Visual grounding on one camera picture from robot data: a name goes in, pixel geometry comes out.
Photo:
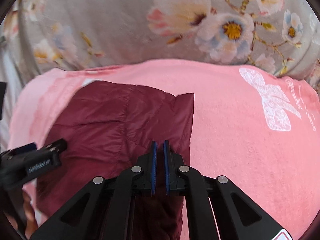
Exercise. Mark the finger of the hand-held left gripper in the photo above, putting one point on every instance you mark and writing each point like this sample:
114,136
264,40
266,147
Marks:
26,148
56,147

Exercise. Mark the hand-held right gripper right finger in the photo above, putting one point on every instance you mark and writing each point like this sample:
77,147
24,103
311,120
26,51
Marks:
166,170

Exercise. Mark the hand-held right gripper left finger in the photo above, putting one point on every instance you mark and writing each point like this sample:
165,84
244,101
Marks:
154,170

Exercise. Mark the maroon puffer jacket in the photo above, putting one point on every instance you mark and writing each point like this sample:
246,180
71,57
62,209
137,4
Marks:
112,120

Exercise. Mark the person's left hand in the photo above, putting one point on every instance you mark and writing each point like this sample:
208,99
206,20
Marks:
30,212

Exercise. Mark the white cloth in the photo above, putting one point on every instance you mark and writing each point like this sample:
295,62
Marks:
10,92

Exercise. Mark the pink blanket with white print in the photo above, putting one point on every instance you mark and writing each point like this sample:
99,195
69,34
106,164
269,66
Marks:
225,155

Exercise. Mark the grey floral bed sheet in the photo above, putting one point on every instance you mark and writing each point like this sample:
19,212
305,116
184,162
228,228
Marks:
112,17

